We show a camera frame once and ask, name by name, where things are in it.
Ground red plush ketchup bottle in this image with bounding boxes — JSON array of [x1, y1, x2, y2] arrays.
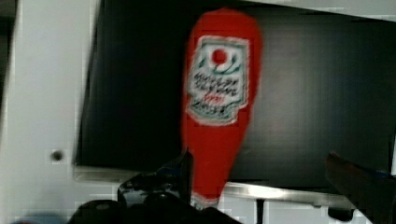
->
[[181, 7, 262, 209]]

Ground silver toaster oven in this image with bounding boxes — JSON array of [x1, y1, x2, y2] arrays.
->
[[73, 0, 396, 222]]

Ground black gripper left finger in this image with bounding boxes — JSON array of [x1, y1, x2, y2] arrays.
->
[[117, 150, 193, 207]]

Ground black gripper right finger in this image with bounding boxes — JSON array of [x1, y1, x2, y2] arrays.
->
[[325, 153, 396, 224]]

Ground blue cup with toy fruit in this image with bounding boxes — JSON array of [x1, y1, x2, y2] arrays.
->
[[10, 213, 67, 224]]

